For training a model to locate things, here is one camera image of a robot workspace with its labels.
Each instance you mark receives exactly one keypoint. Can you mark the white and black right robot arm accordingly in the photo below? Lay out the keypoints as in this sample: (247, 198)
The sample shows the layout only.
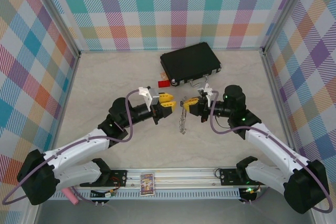
(273, 145)

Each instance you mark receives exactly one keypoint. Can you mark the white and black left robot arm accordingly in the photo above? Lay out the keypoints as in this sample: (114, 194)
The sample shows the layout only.
(76, 148)

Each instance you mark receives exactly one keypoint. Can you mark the red plastic block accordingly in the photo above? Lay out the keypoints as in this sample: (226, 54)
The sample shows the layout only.
(164, 84)

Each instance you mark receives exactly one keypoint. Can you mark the small orange paper piece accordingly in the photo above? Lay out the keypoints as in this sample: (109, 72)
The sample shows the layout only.
(164, 75)

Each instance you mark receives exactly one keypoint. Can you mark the colourful picture card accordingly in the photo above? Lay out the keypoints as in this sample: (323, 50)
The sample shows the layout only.
(147, 184)

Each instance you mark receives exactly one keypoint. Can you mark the green and white connector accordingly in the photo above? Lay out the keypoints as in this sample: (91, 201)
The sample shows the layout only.
(110, 194)

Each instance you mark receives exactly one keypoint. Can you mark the pink cylinder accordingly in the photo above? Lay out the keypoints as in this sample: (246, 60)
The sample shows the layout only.
(71, 195)

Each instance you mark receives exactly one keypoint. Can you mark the black board with green light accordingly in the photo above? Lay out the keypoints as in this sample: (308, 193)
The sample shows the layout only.
(248, 195)

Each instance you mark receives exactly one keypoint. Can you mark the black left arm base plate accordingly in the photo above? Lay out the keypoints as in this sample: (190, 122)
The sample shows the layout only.
(116, 178)

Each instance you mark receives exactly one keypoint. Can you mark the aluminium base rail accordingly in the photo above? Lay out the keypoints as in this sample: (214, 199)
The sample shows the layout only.
(183, 178)

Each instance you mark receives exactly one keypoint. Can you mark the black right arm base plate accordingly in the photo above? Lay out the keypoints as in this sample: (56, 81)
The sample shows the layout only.
(229, 176)

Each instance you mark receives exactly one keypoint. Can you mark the aluminium frame post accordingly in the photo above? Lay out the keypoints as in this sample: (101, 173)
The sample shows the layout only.
(287, 11)
(56, 14)

